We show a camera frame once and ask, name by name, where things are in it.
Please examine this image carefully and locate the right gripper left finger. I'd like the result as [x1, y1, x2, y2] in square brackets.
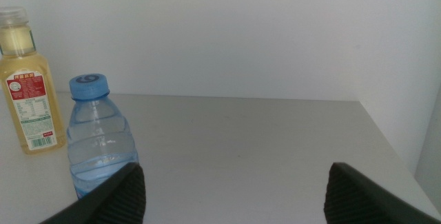
[39, 162, 147, 224]

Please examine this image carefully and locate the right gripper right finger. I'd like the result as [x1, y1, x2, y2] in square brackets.
[322, 162, 441, 224]

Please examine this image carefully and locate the clear water bottle blue cap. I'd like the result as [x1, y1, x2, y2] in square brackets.
[66, 73, 140, 200]

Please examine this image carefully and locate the yellow tea bottle white cap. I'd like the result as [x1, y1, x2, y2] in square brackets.
[0, 6, 67, 155]

